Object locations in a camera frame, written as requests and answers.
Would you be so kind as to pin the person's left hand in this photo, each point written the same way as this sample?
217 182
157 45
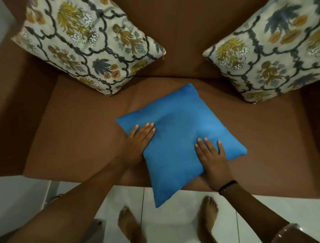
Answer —
136 145

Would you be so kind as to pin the person's right hand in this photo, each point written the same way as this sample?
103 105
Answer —
215 165

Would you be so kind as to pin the person's right little finger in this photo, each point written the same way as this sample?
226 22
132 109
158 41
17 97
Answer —
220 149

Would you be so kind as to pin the person's left middle finger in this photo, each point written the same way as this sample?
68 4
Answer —
148 131

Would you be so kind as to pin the person's right middle finger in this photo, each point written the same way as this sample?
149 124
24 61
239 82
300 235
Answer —
203 146

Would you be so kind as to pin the person's left little finger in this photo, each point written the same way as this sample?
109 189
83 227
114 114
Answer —
132 131

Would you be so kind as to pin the blue cushion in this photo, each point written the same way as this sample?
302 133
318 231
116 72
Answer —
180 125

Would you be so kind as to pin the person's right forearm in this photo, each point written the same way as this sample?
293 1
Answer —
252 215

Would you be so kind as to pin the person's left forearm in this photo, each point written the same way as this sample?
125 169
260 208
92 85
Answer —
75 200

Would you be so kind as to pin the black wrist band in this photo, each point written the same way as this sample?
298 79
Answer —
228 186

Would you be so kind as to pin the brown sofa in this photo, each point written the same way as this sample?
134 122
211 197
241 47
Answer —
80 130

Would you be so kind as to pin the person's right foot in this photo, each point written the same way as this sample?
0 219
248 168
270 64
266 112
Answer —
207 217

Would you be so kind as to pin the person's foot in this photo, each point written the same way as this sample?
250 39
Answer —
207 217
130 225

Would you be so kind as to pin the person's left foot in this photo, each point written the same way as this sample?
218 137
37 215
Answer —
130 225

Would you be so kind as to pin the floral patterned cushion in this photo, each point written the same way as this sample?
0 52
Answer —
270 55
85 42

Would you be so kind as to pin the pale pink bangle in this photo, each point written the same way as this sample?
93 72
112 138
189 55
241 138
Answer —
285 232

